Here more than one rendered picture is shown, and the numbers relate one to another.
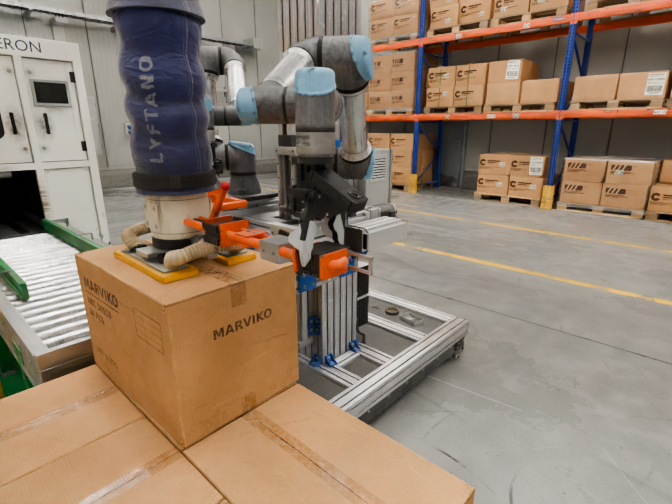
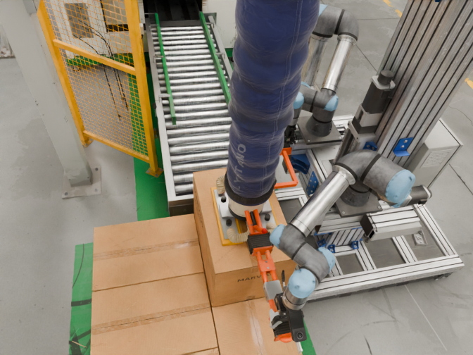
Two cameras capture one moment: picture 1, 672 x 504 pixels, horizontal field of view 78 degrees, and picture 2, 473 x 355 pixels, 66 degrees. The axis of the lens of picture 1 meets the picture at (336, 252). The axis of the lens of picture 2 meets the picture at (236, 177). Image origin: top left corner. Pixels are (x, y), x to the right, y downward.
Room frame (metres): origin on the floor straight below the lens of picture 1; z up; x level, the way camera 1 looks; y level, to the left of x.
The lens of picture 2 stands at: (0.27, 0.00, 2.43)
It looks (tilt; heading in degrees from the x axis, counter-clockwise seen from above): 50 degrees down; 29
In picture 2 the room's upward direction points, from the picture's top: 7 degrees clockwise
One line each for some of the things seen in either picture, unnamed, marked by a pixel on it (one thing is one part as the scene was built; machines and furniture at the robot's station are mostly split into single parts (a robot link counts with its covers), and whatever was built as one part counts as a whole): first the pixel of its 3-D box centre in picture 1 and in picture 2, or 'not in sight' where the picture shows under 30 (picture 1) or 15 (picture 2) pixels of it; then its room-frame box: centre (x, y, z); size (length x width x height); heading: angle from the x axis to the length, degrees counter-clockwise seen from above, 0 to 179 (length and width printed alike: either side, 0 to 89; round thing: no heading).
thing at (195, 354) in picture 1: (187, 317); (238, 232); (1.20, 0.48, 0.74); 0.60 x 0.40 x 0.40; 49
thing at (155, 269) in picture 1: (153, 257); (226, 212); (1.13, 0.53, 0.97); 0.34 x 0.10 x 0.05; 47
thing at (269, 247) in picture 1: (279, 249); (273, 291); (0.88, 0.13, 1.07); 0.07 x 0.07 x 0.04; 47
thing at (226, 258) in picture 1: (211, 244); (263, 207); (1.27, 0.40, 0.97); 0.34 x 0.10 x 0.05; 47
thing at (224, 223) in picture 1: (226, 230); (260, 243); (1.03, 0.28, 1.07); 0.10 x 0.08 x 0.06; 137
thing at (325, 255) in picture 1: (320, 260); (281, 325); (0.79, 0.03, 1.07); 0.08 x 0.07 x 0.05; 47
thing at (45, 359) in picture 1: (142, 326); (223, 194); (1.46, 0.76, 0.58); 0.70 x 0.03 x 0.06; 137
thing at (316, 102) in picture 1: (315, 101); (300, 286); (0.81, 0.04, 1.37); 0.09 x 0.08 x 0.11; 172
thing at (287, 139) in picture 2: (207, 159); (288, 131); (1.58, 0.48, 1.22); 0.09 x 0.08 x 0.12; 47
